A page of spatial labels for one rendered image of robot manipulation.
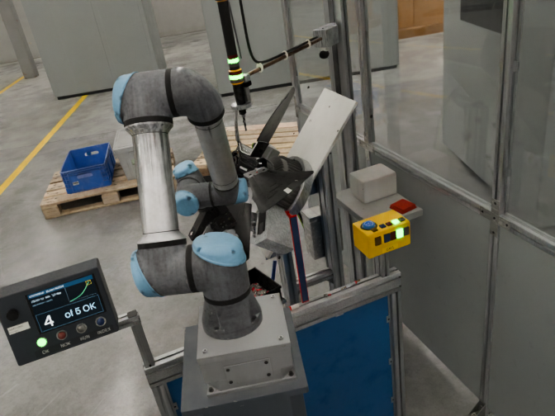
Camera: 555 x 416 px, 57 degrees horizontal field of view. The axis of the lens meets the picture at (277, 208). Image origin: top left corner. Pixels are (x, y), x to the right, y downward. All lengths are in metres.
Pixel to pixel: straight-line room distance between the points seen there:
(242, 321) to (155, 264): 0.24
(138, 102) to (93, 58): 7.99
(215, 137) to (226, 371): 0.58
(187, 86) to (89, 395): 2.07
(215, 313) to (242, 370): 0.15
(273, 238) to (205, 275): 0.69
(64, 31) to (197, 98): 8.07
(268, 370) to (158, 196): 0.48
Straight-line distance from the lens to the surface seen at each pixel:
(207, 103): 1.26
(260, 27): 7.34
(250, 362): 1.26
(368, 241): 1.67
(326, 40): 2.20
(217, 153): 1.38
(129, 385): 2.94
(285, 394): 1.30
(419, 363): 2.74
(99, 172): 4.90
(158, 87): 1.25
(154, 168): 1.24
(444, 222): 2.19
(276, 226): 1.88
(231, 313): 1.25
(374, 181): 2.25
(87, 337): 1.49
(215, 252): 1.17
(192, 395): 1.35
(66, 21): 9.23
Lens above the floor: 1.95
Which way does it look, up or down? 28 degrees down
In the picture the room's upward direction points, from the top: 9 degrees counter-clockwise
